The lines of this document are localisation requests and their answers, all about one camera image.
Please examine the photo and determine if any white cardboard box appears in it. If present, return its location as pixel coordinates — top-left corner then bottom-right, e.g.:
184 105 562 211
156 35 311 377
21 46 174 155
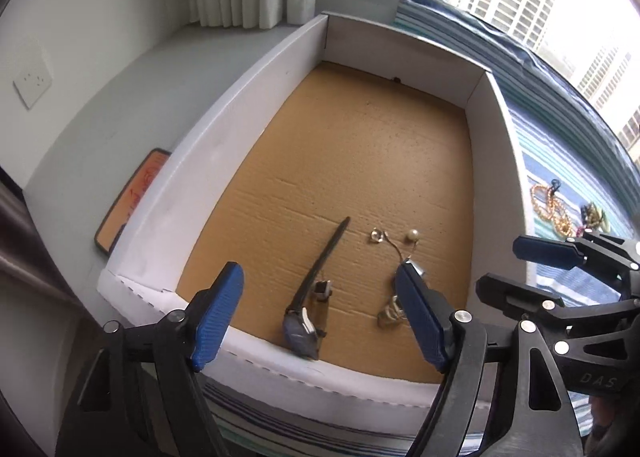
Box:
98 15 534 425

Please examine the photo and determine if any pearl earring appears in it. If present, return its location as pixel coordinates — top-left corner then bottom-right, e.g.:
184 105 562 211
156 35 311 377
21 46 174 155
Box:
406 229 421 243

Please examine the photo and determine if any phone with orange case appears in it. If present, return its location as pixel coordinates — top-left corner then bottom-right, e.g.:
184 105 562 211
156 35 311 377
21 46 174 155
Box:
94 148 170 255

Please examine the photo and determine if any amber bead bracelet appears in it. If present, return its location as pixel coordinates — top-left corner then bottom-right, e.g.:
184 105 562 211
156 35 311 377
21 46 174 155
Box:
529 179 577 239

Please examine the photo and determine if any white wall socket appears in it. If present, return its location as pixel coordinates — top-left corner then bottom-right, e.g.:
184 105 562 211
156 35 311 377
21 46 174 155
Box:
13 56 53 109

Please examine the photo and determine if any blue dial wristwatch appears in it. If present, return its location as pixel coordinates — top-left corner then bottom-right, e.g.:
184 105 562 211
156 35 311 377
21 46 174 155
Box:
282 216 350 361

